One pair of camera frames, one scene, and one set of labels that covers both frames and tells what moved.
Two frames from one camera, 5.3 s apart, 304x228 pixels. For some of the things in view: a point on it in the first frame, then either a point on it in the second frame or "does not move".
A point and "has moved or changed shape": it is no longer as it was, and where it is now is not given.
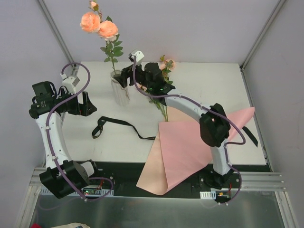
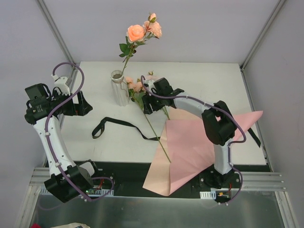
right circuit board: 221,194 does not move
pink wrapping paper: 180,152 has moved or changed shape
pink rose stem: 168,65 → 166,113
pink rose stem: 107,29 → 137,35
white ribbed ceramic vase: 122,94 does not move
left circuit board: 96,192 does not move
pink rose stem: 157,102 → 138,98
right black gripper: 129,72 → 149,104
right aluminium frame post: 273,15 does not move
